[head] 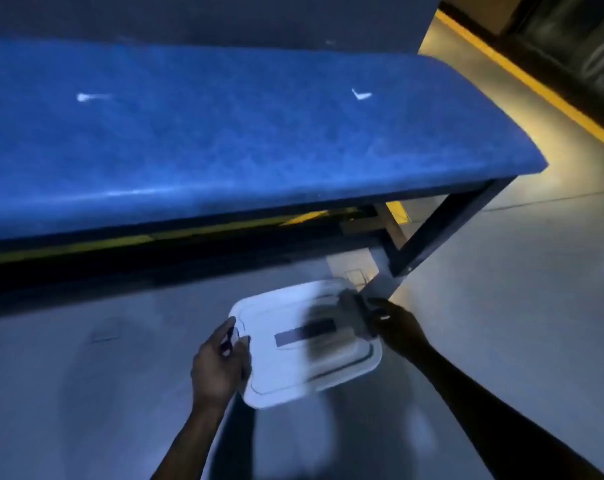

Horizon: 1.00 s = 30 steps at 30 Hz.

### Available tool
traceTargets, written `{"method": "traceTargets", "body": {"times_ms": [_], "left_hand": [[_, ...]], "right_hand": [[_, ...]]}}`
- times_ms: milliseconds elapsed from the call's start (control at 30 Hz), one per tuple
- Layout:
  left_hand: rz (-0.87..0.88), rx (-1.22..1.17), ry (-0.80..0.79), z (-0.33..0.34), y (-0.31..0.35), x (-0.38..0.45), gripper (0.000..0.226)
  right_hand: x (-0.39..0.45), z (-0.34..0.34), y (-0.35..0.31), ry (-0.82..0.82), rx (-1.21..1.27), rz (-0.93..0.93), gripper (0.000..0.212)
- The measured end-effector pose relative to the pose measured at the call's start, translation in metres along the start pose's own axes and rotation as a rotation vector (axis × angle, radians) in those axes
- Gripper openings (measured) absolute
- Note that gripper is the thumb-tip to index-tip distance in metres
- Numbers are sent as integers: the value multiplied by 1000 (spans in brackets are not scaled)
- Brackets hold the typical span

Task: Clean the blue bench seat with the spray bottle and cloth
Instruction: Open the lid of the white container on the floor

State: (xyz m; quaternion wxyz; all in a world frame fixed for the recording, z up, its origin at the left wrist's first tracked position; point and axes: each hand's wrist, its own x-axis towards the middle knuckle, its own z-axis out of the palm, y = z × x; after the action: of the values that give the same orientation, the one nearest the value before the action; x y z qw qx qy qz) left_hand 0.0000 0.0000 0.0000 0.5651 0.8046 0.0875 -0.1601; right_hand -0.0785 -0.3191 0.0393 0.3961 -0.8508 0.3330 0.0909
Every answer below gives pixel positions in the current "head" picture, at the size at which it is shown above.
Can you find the person's left hand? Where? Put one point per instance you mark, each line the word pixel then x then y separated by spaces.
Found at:
pixel 217 369

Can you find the white plastic box lid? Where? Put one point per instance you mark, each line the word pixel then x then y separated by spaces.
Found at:
pixel 282 364

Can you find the dark glass door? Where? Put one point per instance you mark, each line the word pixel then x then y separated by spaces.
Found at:
pixel 582 44

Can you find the person's right forearm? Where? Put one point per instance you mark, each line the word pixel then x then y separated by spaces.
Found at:
pixel 492 419

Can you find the blue bench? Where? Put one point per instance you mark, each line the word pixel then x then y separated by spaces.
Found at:
pixel 232 134

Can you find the white paste smear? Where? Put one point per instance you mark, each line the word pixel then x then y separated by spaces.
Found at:
pixel 91 96
pixel 362 94

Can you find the person's left forearm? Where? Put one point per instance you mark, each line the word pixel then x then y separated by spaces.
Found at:
pixel 192 444

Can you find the person's right hand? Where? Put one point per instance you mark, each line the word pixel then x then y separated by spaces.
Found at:
pixel 399 329

